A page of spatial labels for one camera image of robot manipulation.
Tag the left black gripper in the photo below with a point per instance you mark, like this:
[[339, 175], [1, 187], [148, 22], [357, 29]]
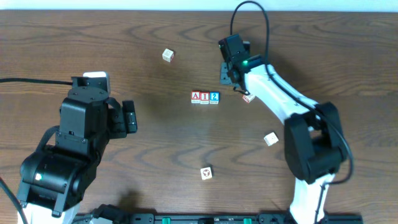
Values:
[[129, 116]]

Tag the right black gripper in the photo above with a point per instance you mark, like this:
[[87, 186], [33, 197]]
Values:
[[225, 76]]

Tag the blue number 2 block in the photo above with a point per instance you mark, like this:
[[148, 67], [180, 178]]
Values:
[[214, 98]]

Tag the red letter I block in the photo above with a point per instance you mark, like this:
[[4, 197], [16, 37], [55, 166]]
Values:
[[204, 98]]

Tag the red letter A block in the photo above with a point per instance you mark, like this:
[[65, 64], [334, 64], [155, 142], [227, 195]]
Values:
[[195, 97]]

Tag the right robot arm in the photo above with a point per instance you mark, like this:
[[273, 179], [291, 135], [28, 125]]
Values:
[[314, 145]]

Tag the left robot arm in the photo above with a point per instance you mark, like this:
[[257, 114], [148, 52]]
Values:
[[55, 176]]

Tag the cream block with red side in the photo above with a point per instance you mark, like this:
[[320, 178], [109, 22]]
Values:
[[248, 98]]

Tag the cream block top centre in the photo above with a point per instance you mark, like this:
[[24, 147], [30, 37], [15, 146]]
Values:
[[168, 55]]

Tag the cream block right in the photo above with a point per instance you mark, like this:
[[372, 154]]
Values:
[[271, 139]]

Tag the cream block red symbol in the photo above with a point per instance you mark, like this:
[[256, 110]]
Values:
[[206, 173]]

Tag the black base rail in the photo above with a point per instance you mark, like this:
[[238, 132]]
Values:
[[113, 215]]

